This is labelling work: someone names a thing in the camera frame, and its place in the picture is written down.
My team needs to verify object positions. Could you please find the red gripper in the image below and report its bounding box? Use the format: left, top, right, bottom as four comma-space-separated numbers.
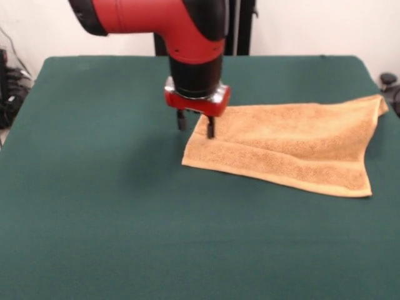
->
164, 77, 233, 139

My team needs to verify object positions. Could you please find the tan terry towel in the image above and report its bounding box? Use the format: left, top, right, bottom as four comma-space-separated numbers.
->
181, 94, 390, 199

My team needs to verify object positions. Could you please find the black upright stand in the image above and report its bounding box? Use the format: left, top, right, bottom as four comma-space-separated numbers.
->
152, 0, 259, 57

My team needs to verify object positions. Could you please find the dark green table cloth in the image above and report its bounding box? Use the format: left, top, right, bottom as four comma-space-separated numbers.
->
0, 54, 400, 300

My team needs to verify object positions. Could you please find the black round floor object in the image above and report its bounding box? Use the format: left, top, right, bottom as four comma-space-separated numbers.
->
379, 72, 400, 118

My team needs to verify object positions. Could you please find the black box device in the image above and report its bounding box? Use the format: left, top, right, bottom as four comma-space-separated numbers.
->
0, 48, 8, 94

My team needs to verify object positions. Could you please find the black coiled cable bundle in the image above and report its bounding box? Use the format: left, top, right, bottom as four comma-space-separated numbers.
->
0, 67, 34, 129

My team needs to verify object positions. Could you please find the thin grey cable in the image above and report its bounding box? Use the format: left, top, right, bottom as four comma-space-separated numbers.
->
0, 26, 32, 76

